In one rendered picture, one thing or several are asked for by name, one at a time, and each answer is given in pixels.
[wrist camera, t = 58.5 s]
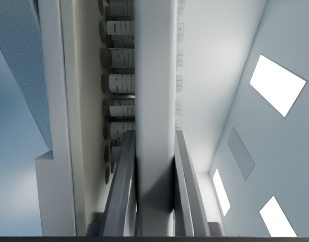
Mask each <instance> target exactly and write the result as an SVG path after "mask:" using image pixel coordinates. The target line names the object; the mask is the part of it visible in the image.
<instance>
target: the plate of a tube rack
mask: <svg viewBox="0 0 309 242"><path fill-rule="evenodd" d="M176 47H177V0H134V61H135V131H136V200H137V236H173V189H174V143H175V95H176Z"/></svg>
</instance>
